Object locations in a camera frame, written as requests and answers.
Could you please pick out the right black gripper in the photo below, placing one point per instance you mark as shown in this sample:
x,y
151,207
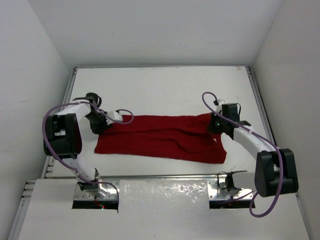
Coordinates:
x,y
211,129

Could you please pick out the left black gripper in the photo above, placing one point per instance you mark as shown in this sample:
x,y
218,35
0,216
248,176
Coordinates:
x,y
99,125

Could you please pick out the red t shirt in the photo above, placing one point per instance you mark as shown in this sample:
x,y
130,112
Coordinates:
x,y
175,137

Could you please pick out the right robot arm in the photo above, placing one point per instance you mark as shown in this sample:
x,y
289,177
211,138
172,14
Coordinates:
x,y
274,166

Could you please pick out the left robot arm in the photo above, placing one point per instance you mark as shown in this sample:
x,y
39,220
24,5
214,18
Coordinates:
x,y
62,140

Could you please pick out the white foam front panel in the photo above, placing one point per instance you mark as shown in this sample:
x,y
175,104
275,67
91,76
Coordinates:
x,y
154,210

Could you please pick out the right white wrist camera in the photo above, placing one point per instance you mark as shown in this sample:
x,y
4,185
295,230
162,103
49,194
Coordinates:
x,y
218,104

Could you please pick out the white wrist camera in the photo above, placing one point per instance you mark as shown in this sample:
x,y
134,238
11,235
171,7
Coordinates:
x,y
113,117
218,104

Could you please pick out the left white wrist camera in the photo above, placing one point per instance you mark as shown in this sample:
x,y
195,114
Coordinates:
x,y
113,117

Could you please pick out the right aluminium frame rail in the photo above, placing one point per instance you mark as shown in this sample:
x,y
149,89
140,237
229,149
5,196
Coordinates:
x,y
260,104

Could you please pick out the aluminium frame rail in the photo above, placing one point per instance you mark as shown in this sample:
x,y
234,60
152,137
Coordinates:
x,y
260,104
50,161

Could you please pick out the front aluminium mounting rail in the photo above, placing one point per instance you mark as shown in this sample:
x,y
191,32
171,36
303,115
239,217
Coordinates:
x,y
109,187

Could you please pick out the left aluminium frame rail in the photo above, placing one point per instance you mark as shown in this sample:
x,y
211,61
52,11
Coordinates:
x,y
50,161

